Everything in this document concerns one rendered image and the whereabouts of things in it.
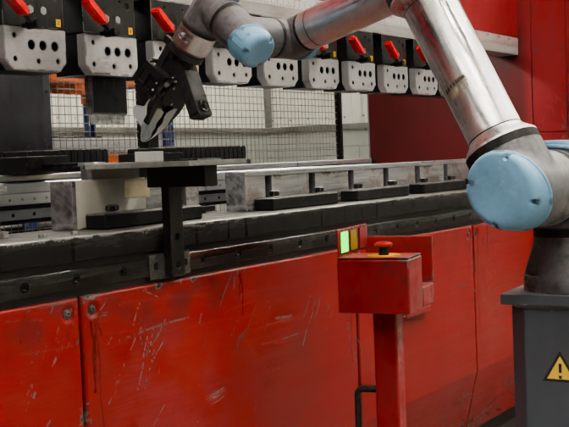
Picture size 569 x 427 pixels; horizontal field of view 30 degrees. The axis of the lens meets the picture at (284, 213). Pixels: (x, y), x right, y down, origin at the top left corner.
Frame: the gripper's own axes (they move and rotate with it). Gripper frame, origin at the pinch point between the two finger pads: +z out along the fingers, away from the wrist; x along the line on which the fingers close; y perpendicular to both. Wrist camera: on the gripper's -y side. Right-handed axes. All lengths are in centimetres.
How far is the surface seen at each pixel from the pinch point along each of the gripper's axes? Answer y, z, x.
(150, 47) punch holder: 16.7, -10.8, -8.7
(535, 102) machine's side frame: 7, -9, -214
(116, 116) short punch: 10.4, 2.3, -1.3
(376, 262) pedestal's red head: -42, 1, -35
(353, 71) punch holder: 15, -10, -91
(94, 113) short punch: 10.1, 1.6, 5.8
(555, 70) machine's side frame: 8, -22, -214
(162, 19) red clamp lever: 17.0, -17.5, -8.3
